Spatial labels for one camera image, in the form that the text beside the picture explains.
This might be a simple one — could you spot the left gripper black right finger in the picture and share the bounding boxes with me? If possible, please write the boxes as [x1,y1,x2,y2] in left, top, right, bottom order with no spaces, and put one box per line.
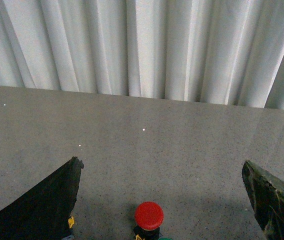
[241,160,284,240]

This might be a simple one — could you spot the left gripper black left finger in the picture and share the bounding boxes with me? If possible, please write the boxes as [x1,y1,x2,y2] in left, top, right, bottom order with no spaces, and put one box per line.
[0,156,84,240]

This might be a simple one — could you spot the red mushroom push button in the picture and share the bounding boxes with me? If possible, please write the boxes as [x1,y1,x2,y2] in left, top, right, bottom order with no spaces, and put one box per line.
[133,201,164,240]

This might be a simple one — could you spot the green push button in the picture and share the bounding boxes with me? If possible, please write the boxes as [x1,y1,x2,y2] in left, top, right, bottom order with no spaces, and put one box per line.
[158,237,172,240]

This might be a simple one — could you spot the white pleated curtain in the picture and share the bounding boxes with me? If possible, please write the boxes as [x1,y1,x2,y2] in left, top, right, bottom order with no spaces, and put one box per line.
[0,0,284,110]

